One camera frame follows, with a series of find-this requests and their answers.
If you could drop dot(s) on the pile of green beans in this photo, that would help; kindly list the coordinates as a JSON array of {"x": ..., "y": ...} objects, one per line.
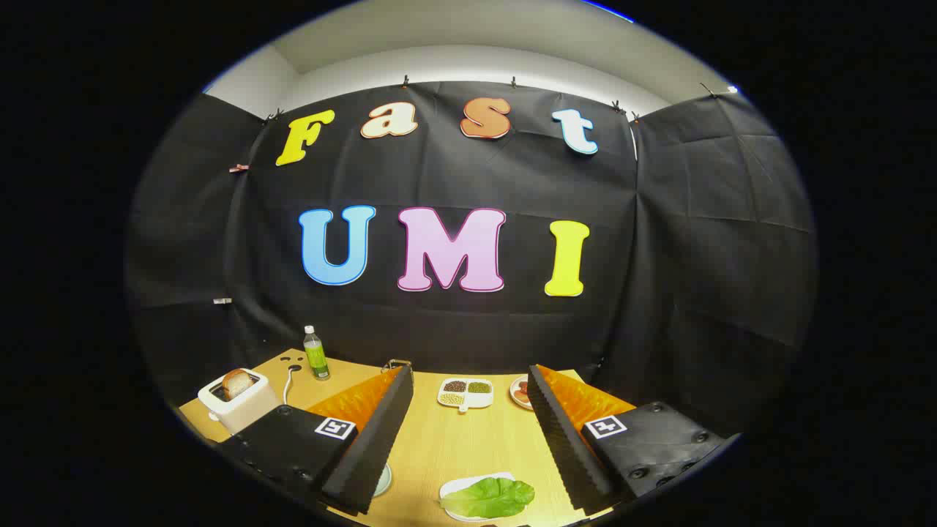
[{"x": 479, "y": 387}]

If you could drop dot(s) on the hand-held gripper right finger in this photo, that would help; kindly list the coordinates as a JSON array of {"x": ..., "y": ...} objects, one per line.
[{"x": 567, "y": 446}]

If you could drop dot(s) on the green lettuce leaf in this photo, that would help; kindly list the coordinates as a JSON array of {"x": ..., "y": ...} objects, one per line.
[{"x": 490, "y": 498}]

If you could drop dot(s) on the pile of dark red beans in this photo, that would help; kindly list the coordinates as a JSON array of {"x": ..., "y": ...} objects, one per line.
[{"x": 455, "y": 386}]

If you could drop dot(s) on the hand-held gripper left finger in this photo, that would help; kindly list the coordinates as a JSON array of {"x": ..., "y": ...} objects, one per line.
[{"x": 377, "y": 439}]

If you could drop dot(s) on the white oval plate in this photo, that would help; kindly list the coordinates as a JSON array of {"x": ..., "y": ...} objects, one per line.
[{"x": 514, "y": 395}]

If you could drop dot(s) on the green label plastic bottle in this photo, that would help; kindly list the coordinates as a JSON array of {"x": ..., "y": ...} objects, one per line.
[{"x": 317, "y": 359}]

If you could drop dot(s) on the red meat slice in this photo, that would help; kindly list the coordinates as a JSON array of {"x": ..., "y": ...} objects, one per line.
[{"x": 522, "y": 391}]

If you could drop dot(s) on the white square plate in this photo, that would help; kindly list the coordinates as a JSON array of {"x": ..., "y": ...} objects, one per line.
[{"x": 455, "y": 484}]

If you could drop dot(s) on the black backdrop cloth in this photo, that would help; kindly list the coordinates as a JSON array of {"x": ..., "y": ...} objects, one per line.
[{"x": 695, "y": 256}]

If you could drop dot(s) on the white bread slice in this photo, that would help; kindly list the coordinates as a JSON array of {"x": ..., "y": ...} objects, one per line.
[{"x": 236, "y": 383}]

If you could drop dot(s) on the white toaster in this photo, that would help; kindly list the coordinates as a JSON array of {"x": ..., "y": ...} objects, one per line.
[{"x": 245, "y": 413}]

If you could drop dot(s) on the white divided dish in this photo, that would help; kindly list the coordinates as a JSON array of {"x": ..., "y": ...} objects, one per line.
[{"x": 465, "y": 394}]

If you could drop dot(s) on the pile of yellow beans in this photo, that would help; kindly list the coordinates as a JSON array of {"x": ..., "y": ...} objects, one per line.
[{"x": 452, "y": 399}]

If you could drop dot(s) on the pale green round plate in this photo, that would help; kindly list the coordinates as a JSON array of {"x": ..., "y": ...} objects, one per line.
[{"x": 383, "y": 480}]

